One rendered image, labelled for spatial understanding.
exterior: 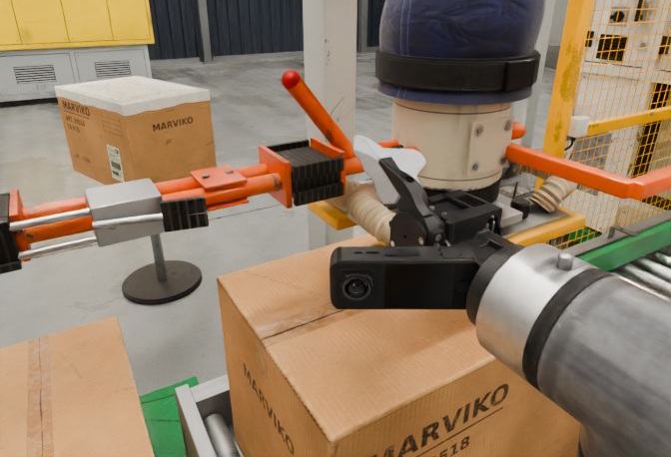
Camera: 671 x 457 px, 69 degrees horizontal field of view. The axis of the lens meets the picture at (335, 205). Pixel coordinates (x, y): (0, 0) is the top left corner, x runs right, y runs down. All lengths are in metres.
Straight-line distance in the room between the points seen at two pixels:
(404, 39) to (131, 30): 7.27
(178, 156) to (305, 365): 1.62
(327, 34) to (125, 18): 6.27
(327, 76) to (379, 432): 1.28
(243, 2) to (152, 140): 9.68
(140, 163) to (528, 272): 1.89
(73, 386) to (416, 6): 1.14
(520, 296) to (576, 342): 0.04
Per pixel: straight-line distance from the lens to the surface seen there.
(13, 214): 0.54
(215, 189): 0.56
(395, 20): 0.67
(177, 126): 2.17
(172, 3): 11.25
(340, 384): 0.66
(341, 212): 0.77
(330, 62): 1.71
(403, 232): 0.42
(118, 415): 1.27
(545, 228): 0.78
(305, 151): 0.65
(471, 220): 0.42
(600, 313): 0.32
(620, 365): 0.31
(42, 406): 1.37
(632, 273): 1.94
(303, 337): 0.73
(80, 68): 7.86
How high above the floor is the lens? 1.41
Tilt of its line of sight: 24 degrees down
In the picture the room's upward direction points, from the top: straight up
